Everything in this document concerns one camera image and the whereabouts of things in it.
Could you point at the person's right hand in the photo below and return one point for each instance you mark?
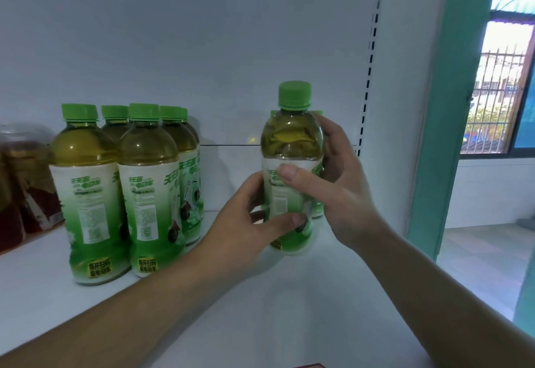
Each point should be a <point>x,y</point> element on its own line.
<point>347,205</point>

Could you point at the person's left hand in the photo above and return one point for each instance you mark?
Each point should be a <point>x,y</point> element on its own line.
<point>238,238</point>

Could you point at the green tea bottle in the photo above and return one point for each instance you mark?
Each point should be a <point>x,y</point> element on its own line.
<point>291,134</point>

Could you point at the row of green-capped bottles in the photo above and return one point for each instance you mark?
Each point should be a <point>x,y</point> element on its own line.
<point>88,205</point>

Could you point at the white metal shelf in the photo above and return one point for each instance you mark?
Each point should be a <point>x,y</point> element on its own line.
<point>209,46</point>

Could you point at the row of amber drink bottles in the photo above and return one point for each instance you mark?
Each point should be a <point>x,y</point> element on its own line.
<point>29,180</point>

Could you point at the person's right forearm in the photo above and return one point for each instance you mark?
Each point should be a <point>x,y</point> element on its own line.
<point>451,305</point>

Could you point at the person's left forearm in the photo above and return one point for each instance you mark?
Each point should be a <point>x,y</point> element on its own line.
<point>109,322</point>

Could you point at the blue-framed barred window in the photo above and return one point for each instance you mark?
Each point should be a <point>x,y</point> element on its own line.
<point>501,88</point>

